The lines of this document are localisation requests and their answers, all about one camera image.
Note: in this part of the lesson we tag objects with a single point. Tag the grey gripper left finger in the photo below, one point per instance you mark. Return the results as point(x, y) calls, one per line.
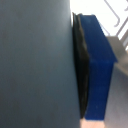
point(36, 63)

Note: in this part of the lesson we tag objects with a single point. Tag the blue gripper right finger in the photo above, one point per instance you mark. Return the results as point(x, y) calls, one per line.
point(100, 66)

